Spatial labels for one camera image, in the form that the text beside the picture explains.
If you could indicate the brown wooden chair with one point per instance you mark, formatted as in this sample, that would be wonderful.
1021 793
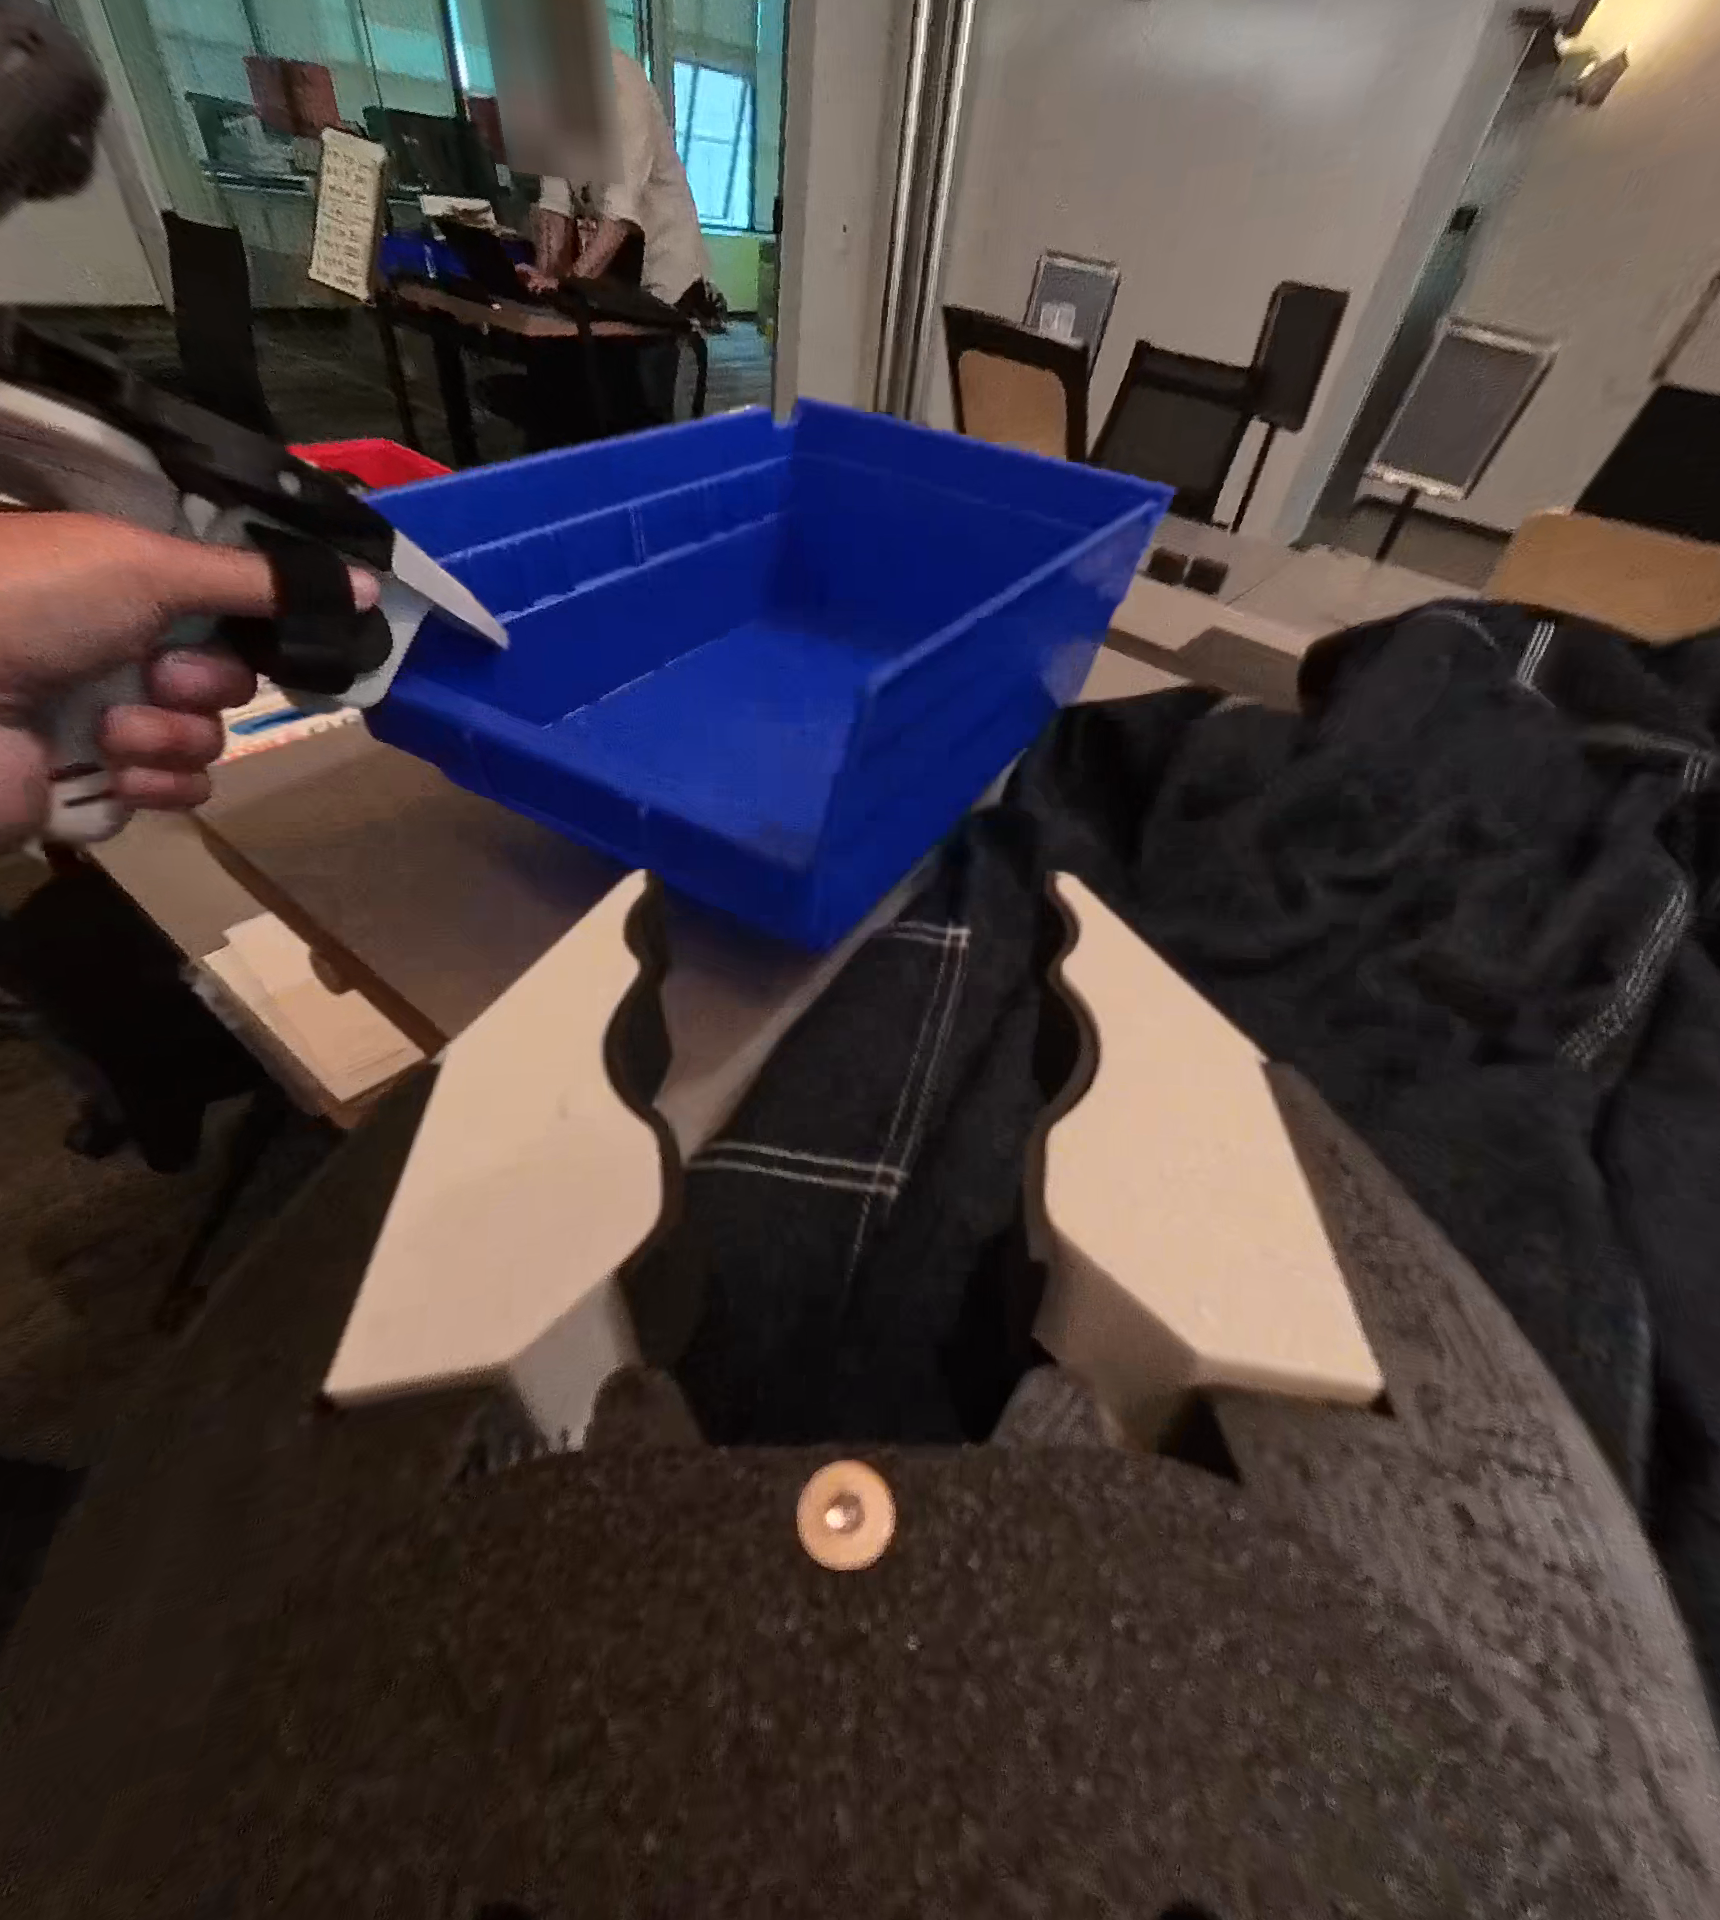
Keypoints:
1625 579

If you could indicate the person's left hand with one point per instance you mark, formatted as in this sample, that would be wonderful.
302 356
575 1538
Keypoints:
20 631

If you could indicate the black office chair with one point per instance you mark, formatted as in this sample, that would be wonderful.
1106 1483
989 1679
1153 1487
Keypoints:
125 1020

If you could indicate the large framed picture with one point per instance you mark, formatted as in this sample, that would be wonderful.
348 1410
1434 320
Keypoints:
1475 404

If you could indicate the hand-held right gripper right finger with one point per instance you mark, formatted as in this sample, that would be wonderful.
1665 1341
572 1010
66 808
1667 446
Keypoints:
1191 1200

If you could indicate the white paper sheets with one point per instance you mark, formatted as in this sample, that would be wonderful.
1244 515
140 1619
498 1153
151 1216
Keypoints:
305 1004

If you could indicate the small framed picture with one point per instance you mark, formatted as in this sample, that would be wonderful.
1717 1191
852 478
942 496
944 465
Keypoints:
1072 293

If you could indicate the dark denim jeans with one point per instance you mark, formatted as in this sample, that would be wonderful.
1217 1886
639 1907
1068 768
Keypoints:
1401 900

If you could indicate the blue plastic bin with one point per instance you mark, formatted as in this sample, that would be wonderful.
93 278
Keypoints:
741 704

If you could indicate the metal pillar pipe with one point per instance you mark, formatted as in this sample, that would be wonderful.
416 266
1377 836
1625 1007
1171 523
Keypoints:
932 211

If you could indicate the black wall panel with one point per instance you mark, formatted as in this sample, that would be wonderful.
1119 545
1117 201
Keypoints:
1714 465

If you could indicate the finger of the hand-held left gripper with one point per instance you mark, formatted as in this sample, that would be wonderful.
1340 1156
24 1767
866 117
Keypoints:
442 597

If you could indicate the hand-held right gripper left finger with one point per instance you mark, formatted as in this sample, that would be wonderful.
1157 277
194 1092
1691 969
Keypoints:
515 1185

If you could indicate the wall spot lamp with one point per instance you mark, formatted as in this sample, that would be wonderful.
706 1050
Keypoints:
1589 68

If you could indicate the black table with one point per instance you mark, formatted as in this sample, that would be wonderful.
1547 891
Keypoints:
530 310

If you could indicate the printed paper sheet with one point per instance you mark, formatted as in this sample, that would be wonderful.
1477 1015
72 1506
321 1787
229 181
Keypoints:
291 734

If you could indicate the red plastic bin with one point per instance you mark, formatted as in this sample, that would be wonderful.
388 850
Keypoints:
364 462

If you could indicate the white printed sign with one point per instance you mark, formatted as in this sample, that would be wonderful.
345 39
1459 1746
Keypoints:
346 211

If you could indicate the small black block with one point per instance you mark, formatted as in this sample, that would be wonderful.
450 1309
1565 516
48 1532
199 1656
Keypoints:
1168 569
1210 575

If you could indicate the black chair with tan back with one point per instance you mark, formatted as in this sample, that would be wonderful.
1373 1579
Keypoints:
1018 404

